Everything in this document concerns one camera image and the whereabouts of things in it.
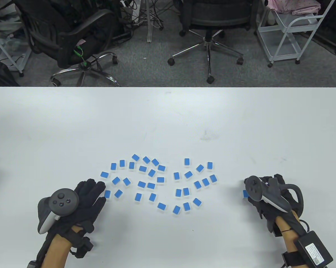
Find white metal rack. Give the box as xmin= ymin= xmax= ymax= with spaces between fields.
xmin=0 ymin=27 xmax=31 ymax=77

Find pile of white cloth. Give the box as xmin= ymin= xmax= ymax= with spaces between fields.
xmin=0 ymin=0 xmax=24 ymax=38

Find pink cloth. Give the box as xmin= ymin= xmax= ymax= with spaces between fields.
xmin=264 ymin=0 xmax=322 ymax=16

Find white power strip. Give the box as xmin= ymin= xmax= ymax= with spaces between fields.
xmin=120 ymin=0 xmax=142 ymax=24

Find black backpack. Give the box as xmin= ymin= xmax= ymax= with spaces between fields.
xmin=0 ymin=59 xmax=20 ymax=87

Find clear white post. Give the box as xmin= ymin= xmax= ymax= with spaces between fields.
xmin=145 ymin=0 xmax=154 ymax=43

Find black left glove cable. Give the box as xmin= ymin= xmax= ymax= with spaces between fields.
xmin=37 ymin=233 xmax=54 ymax=261

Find person's left hand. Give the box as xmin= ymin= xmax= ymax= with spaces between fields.
xmin=49 ymin=180 xmax=107 ymax=236

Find tangle of black floor cables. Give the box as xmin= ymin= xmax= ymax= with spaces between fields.
xmin=112 ymin=0 xmax=182 ymax=31

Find black office chair with armrests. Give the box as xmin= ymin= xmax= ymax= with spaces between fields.
xmin=13 ymin=0 xmax=121 ymax=87

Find black office chair chrome base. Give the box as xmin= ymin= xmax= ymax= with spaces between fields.
xmin=167 ymin=0 xmax=259 ymax=85

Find grey right hand controller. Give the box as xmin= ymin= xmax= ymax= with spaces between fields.
xmin=244 ymin=175 xmax=304 ymax=216

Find black forearm strap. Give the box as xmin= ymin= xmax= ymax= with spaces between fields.
xmin=282 ymin=251 xmax=301 ymax=267

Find black labelled sensor box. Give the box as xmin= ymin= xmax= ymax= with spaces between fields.
xmin=294 ymin=231 xmax=333 ymax=265

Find grey hand controller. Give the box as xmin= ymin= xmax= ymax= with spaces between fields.
xmin=37 ymin=189 xmax=80 ymax=235
xmin=244 ymin=175 xmax=304 ymax=216

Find person's right forearm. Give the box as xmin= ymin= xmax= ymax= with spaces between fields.
xmin=275 ymin=214 xmax=333 ymax=268

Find person's left forearm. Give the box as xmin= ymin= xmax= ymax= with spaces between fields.
xmin=42 ymin=226 xmax=84 ymax=268

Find green strap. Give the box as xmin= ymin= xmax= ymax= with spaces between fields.
xmin=73 ymin=46 xmax=91 ymax=70

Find blue mahjong tiles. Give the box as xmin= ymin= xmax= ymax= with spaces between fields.
xmin=100 ymin=154 xmax=217 ymax=216

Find grey left hand controller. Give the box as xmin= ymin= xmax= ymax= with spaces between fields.
xmin=37 ymin=189 xmax=80 ymax=235

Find white metal cart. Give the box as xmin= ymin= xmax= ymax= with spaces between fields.
xmin=255 ymin=0 xmax=336 ymax=68

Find person's right hand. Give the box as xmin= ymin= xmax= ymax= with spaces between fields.
xmin=247 ymin=189 xmax=307 ymax=234

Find black left wrist module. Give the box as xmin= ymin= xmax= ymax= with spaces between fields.
xmin=75 ymin=237 xmax=94 ymax=258

